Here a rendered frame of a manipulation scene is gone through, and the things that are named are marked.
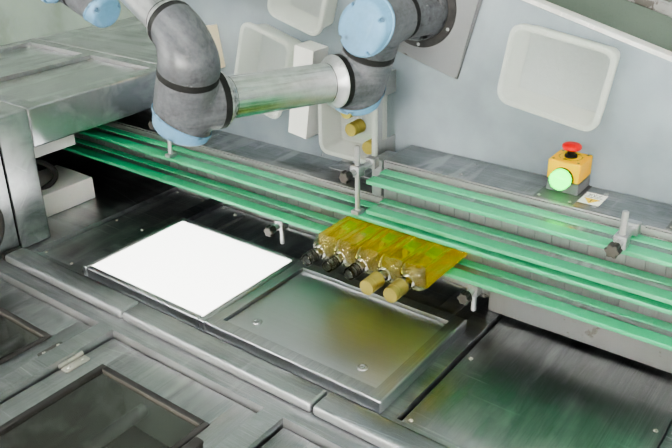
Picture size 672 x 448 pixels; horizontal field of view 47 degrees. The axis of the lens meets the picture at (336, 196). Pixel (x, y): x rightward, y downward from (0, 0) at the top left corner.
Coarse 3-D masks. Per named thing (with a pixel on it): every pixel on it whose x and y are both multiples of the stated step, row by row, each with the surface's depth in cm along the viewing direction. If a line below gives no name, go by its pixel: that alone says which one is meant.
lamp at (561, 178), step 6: (558, 168) 160; (564, 168) 159; (552, 174) 159; (558, 174) 158; (564, 174) 158; (570, 174) 158; (552, 180) 159; (558, 180) 158; (564, 180) 158; (570, 180) 158; (552, 186) 160; (558, 186) 159; (564, 186) 158
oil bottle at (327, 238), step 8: (336, 224) 179; (344, 224) 179; (352, 224) 179; (360, 224) 179; (320, 232) 176; (328, 232) 175; (336, 232) 175; (344, 232) 175; (320, 240) 173; (328, 240) 172; (336, 240) 172; (328, 248) 172; (328, 256) 172
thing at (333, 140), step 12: (324, 108) 193; (324, 120) 194; (336, 120) 197; (348, 120) 197; (372, 120) 183; (324, 132) 195; (336, 132) 199; (372, 132) 185; (324, 144) 196; (336, 144) 198; (348, 144) 198; (360, 144) 197; (372, 144) 186; (336, 156) 194; (348, 156) 192; (360, 156) 191
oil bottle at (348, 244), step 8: (368, 224) 178; (352, 232) 174; (360, 232) 174; (368, 232) 174; (376, 232) 175; (344, 240) 171; (352, 240) 171; (360, 240) 171; (336, 248) 170; (344, 248) 169; (352, 248) 169; (352, 256) 169; (344, 264) 170
